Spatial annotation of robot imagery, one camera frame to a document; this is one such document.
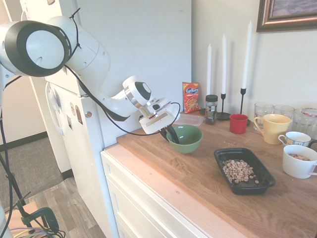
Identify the red mug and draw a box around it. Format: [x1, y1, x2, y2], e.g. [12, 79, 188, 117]
[229, 113, 249, 134]

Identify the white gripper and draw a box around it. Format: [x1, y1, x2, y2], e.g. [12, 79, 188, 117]
[138, 109, 180, 144]

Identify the green metal clamp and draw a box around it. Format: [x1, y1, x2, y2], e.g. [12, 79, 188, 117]
[14, 197, 60, 234]

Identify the white refrigerator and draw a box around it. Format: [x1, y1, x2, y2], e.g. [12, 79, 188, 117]
[19, 0, 193, 238]

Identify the green ceramic bowl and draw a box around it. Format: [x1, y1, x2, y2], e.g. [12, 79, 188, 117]
[165, 124, 204, 154]

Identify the white patterned teacup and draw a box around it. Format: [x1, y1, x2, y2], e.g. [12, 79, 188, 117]
[278, 131, 313, 149]

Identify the black plastic tray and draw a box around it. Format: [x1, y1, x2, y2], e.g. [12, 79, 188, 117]
[213, 147, 276, 196]

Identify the yellow mug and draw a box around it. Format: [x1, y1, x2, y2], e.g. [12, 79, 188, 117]
[254, 114, 292, 146]

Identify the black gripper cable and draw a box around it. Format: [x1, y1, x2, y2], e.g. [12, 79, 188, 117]
[63, 61, 182, 137]

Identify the spice jar black lid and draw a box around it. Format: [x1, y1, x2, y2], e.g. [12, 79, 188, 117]
[205, 94, 219, 125]

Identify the black camera stand pole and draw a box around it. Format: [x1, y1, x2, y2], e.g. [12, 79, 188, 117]
[0, 106, 33, 238]

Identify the clear drinking glass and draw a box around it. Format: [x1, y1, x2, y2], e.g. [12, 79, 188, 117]
[254, 102, 274, 131]
[273, 105, 296, 120]

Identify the round oat cereal pile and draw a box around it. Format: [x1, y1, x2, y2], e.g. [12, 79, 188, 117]
[222, 159, 261, 184]

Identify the white drawer cabinet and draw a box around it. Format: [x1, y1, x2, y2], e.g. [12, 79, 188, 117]
[100, 143, 211, 238]

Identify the black cable tie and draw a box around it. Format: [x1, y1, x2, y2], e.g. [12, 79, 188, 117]
[68, 7, 83, 51]

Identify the clear drinking glasses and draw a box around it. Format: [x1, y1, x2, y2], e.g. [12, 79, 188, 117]
[293, 108, 317, 137]

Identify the orange snack bag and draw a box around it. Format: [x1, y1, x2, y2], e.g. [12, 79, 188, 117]
[182, 82, 202, 115]

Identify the large white mug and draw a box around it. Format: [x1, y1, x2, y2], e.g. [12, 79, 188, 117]
[282, 144, 317, 180]

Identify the cereal inside white mug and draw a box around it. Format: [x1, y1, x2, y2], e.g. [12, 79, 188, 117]
[288, 153, 311, 162]

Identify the bundle of floor cables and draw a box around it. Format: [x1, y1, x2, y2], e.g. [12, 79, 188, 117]
[9, 225, 68, 238]

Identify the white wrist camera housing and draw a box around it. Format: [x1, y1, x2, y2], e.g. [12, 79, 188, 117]
[150, 98, 175, 113]

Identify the white taper candle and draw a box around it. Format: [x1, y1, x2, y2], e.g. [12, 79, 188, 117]
[241, 20, 253, 89]
[207, 43, 212, 96]
[221, 34, 227, 95]

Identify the wood framed picture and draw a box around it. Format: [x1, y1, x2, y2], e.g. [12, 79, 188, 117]
[256, 0, 317, 33]

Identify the clear plastic lid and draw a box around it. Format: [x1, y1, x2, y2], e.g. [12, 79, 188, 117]
[176, 114, 205, 127]

